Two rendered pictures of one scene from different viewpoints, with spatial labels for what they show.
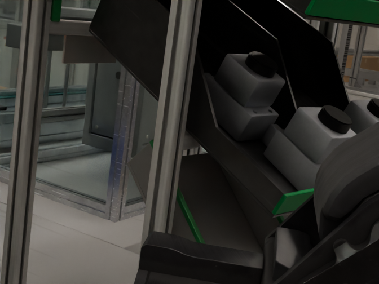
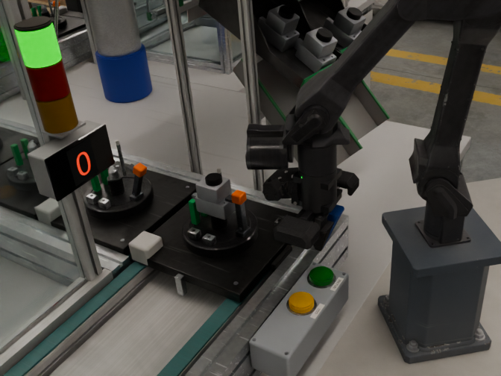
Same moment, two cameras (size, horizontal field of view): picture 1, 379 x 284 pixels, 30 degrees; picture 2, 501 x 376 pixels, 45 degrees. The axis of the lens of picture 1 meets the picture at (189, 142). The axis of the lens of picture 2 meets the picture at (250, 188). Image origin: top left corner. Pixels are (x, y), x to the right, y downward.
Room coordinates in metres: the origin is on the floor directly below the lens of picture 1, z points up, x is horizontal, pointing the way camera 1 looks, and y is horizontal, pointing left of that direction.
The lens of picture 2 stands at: (-0.48, -0.04, 1.65)
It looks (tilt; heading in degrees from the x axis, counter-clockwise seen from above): 33 degrees down; 4
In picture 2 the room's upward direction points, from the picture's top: 5 degrees counter-clockwise
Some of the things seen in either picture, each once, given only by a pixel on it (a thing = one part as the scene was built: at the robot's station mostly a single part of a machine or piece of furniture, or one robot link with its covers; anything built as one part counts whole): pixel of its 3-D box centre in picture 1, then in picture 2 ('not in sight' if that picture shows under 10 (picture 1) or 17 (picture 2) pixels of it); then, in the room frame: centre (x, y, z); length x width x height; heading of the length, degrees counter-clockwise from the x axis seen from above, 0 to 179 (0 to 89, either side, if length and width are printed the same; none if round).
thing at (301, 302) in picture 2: not in sight; (301, 304); (0.23, -0.05, 0.96); 0.04 x 0.04 x 0.02
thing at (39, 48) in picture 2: not in sight; (38, 44); (0.31, 0.29, 1.38); 0.05 x 0.05 x 0.05
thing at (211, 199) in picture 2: not in sight; (211, 192); (0.42, 0.10, 1.06); 0.08 x 0.04 x 0.07; 59
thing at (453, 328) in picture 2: not in sight; (436, 280); (0.27, -0.27, 0.96); 0.15 x 0.15 x 0.20; 10
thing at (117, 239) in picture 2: not in sight; (115, 182); (0.54, 0.31, 1.01); 0.24 x 0.24 x 0.13; 59
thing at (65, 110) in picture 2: not in sight; (57, 110); (0.31, 0.29, 1.28); 0.05 x 0.05 x 0.05
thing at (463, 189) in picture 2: not in sight; (445, 185); (0.27, -0.27, 1.15); 0.09 x 0.07 x 0.06; 174
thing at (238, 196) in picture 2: not in sight; (236, 210); (0.39, 0.05, 1.04); 0.04 x 0.02 x 0.08; 59
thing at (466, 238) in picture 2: not in sight; (443, 215); (0.27, -0.27, 1.09); 0.07 x 0.07 x 0.06; 10
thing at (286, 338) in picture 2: not in sight; (302, 318); (0.23, -0.05, 0.93); 0.21 x 0.07 x 0.06; 149
